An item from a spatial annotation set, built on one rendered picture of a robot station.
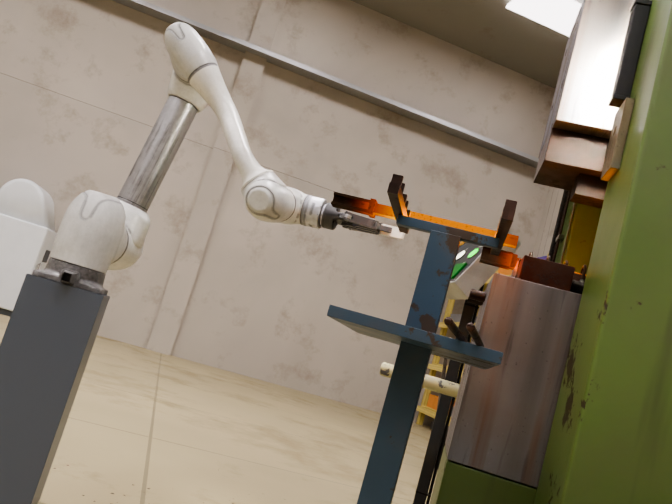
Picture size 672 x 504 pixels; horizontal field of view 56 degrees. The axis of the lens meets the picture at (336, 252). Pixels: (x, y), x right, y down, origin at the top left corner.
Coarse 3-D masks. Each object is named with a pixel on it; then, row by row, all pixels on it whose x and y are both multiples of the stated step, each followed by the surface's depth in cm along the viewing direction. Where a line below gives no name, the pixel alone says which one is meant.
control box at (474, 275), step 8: (464, 248) 232; (472, 248) 224; (480, 248) 217; (504, 248) 214; (512, 248) 215; (464, 256) 223; (472, 256) 216; (480, 256) 211; (472, 264) 210; (480, 264) 211; (464, 272) 209; (472, 272) 210; (480, 272) 211; (488, 272) 212; (456, 280) 208; (464, 280) 209; (472, 280) 210; (480, 280) 211; (448, 288) 216; (456, 288) 211; (464, 288) 209; (472, 288) 210; (448, 296) 222; (456, 296) 216; (464, 296) 210
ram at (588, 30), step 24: (600, 0) 168; (624, 0) 167; (576, 24) 178; (600, 24) 167; (624, 24) 166; (576, 48) 166; (600, 48) 165; (576, 72) 165; (600, 72) 164; (576, 96) 164; (600, 96) 163; (552, 120) 174; (576, 120) 163; (600, 120) 162
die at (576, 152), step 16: (560, 144) 167; (576, 144) 166; (592, 144) 166; (544, 160) 167; (560, 160) 166; (576, 160) 166; (592, 160) 165; (544, 176) 179; (560, 176) 175; (576, 176) 172
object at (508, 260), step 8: (488, 248) 171; (488, 256) 171; (496, 256) 171; (504, 256) 170; (512, 256) 168; (488, 264) 172; (496, 264) 170; (504, 264) 170; (512, 264) 168; (576, 272) 166
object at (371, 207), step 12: (336, 192) 145; (336, 204) 145; (348, 204) 145; (360, 204) 144; (372, 204) 142; (372, 216) 145; (384, 216) 144; (420, 216) 140; (432, 216) 140; (468, 228) 138; (480, 228) 137; (516, 240) 135
